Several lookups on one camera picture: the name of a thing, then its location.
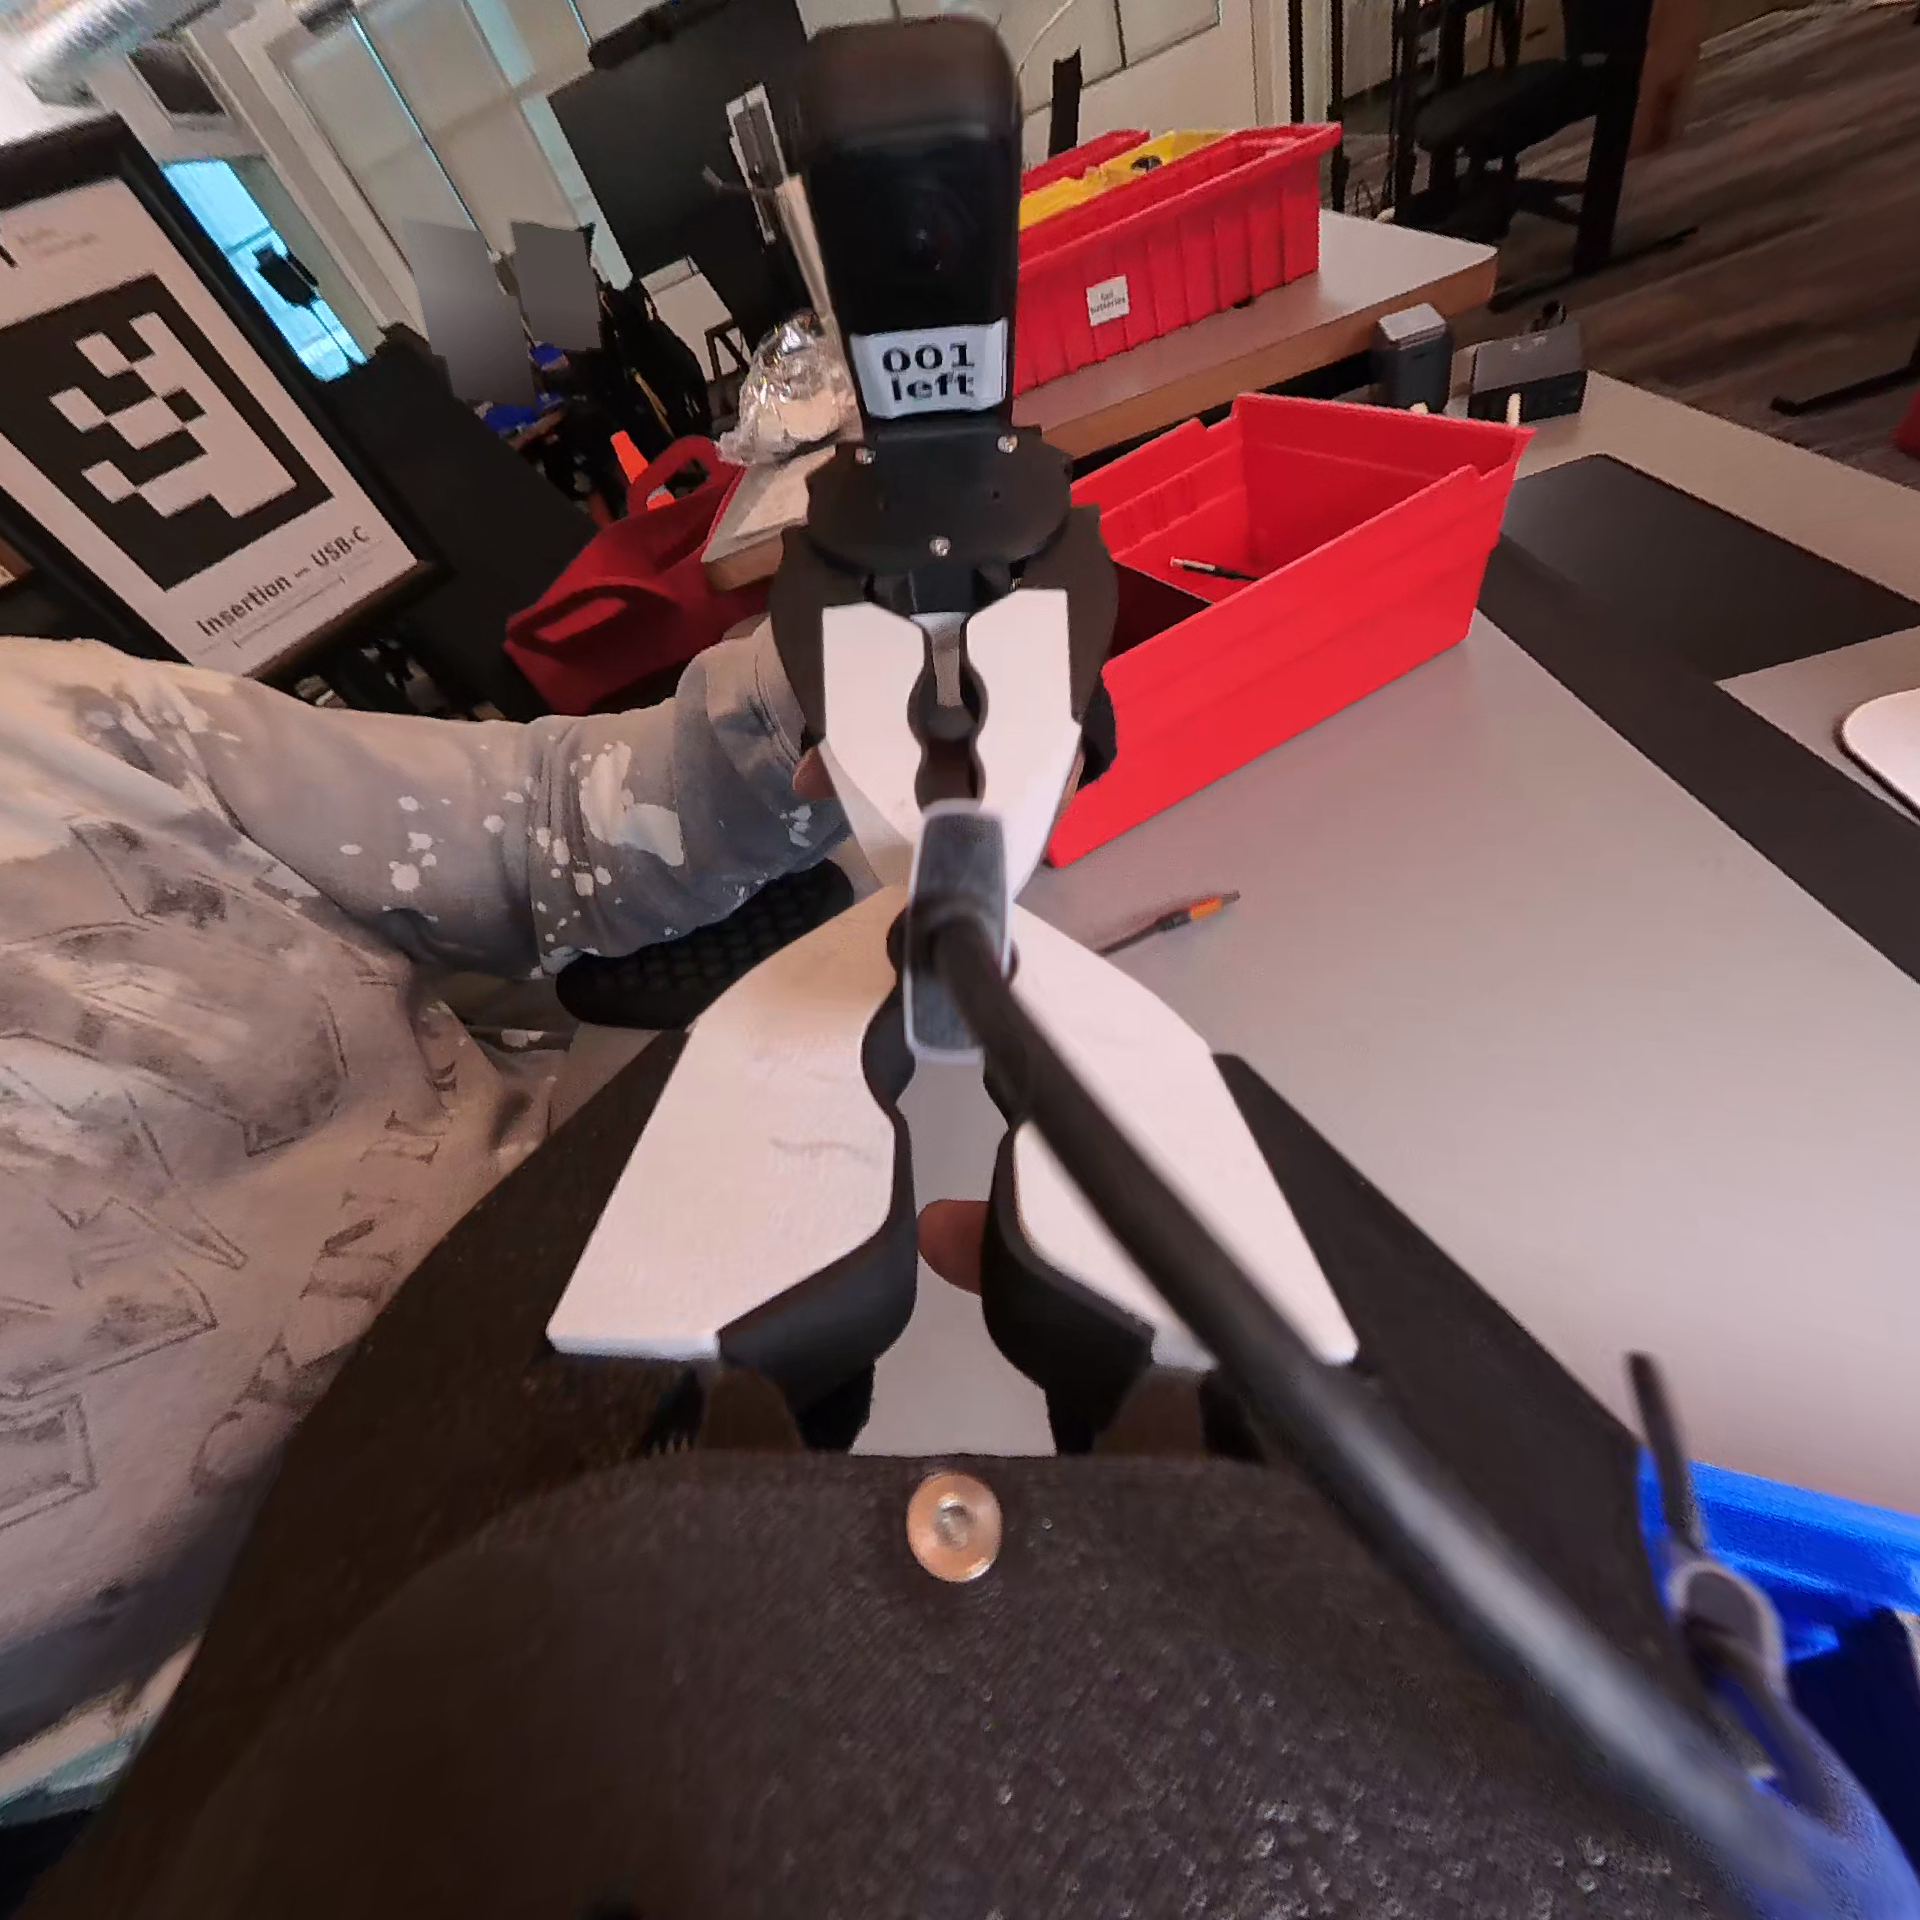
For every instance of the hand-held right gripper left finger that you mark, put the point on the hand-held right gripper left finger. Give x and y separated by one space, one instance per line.
751 1141

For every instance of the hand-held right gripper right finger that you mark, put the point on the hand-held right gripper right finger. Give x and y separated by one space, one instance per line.
1200 1141

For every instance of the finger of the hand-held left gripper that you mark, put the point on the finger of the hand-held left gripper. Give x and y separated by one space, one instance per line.
1035 721
870 721

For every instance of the small red storage bin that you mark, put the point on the small red storage bin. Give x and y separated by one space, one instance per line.
1289 704

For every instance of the blue storage bin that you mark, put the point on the blue storage bin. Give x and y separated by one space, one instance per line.
1846 1545

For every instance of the person's left hand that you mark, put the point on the person's left hand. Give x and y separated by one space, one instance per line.
817 778

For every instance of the person's right hand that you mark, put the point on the person's right hand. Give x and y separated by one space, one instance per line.
954 1243

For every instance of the black bin divider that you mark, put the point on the black bin divider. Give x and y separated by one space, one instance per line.
1155 589

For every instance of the crumpled clear plastic bag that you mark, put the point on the crumpled clear plastic bag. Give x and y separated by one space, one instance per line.
781 389

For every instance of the red felt tote bag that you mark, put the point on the red felt tote bag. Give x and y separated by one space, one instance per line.
599 629

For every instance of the orange traffic cone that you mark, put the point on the orange traffic cone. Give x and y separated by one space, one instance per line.
629 480

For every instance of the black yellow backpack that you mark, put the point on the black yellow backpack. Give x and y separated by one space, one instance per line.
645 360

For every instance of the long ribbed red tote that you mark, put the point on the long ribbed red tote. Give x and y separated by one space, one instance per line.
1200 285

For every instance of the wooden side table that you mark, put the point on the wooden side table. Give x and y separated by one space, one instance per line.
1275 345

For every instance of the yellow storage bin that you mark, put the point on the yellow storage bin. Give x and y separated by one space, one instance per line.
1184 149

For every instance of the large black monitor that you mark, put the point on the large black monitor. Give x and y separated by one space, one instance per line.
661 135

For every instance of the flat black charger box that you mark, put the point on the flat black charger box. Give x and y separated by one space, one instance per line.
1530 369

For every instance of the black office chair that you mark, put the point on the black office chair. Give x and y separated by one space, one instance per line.
1499 105

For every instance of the framed black white marker sign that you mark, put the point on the framed black white marker sign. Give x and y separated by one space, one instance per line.
149 406

